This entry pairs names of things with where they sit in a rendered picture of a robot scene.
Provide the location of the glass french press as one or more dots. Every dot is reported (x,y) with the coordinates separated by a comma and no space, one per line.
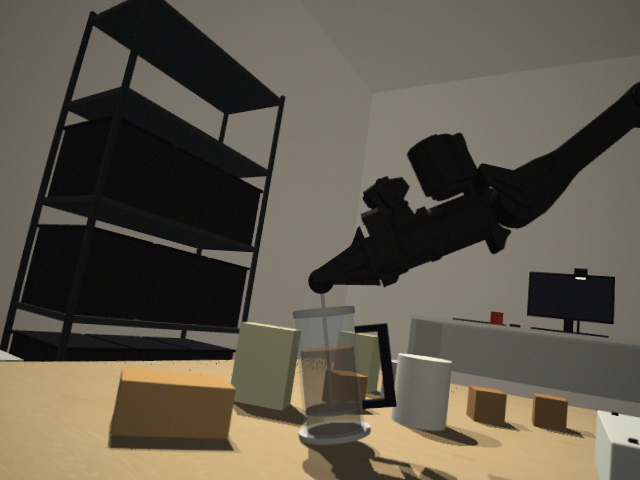
(330,385)

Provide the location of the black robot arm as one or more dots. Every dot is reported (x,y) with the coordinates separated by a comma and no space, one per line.
(445,168)

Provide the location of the tan rectangular box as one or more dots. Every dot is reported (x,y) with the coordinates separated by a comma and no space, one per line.
(153,403)

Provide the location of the brown cube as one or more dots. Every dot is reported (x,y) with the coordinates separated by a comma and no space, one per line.
(486,405)
(549,412)
(364,384)

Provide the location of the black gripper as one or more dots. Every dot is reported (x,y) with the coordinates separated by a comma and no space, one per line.
(388,251)

